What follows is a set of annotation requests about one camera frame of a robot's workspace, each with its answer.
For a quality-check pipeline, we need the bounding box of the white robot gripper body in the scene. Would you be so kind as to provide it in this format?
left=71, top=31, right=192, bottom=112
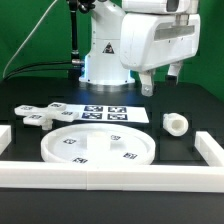
left=120, top=13, right=200, bottom=72

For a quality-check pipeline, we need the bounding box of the white round table top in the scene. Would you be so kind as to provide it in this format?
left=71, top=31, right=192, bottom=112
left=41, top=123, right=156, bottom=166

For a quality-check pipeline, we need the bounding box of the black cable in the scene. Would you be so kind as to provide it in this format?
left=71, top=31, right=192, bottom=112
left=3, top=60, right=83, bottom=80

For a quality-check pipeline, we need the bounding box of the white marker sheet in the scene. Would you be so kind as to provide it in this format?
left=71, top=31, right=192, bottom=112
left=67, top=104, right=149, bottom=123

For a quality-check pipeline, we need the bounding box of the white left fence bar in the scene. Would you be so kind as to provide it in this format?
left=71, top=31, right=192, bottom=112
left=0, top=125, right=12, bottom=155

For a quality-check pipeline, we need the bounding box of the white cross table base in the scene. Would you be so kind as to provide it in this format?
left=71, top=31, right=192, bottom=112
left=14, top=102, right=79, bottom=130

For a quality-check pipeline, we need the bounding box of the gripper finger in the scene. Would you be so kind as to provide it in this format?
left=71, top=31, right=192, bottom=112
left=167, top=61, right=183, bottom=83
left=139, top=70, right=155, bottom=97

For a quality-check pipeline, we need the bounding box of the white front fence bar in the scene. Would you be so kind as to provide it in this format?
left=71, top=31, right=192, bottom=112
left=0, top=161, right=224, bottom=193

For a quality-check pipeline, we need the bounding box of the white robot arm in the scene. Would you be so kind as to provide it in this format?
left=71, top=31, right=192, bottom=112
left=79, top=0, right=200, bottom=97

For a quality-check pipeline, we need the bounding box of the black camera stand pole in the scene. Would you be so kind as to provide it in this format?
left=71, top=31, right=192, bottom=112
left=66, top=0, right=83, bottom=80

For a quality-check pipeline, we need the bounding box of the white fence bar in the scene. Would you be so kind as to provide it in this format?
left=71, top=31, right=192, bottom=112
left=0, top=125, right=12, bottom=155
left=0, top=161, right=224, bottom=193
left=194, top=131, right=224, bottom=167

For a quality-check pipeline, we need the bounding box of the grey cable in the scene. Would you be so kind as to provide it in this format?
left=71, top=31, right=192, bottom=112
left=2, top=0, right=59, bottom=79

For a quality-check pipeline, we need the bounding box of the white right fence bar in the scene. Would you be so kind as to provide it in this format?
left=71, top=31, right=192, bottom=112
left=194, top=131, right=224, bottom=167

